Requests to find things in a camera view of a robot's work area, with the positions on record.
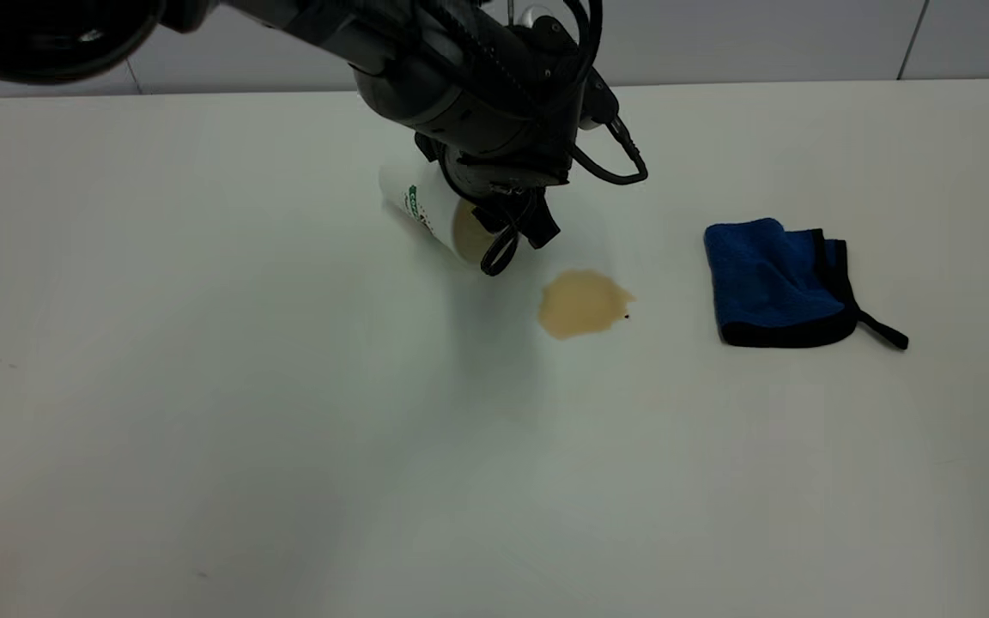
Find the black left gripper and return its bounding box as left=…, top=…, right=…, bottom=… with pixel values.
left=353, top=24, right=590, bottom=277

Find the white paper coffee cup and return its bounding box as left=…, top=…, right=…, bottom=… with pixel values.
left=378, top=163, right=504, bottom=269

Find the blue microfiber cloth black trim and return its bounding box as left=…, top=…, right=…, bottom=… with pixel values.
left=704, top=218, right=910, bottom=352

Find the brown coffee spill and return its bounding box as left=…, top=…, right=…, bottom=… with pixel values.
left=537, top=270, right=636, bottom=340

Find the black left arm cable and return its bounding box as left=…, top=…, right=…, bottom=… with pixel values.
left=568, top=116, right=650, bottom=186

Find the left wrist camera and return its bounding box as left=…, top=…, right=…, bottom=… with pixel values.
left=512, top=4, right=622, bottom=131

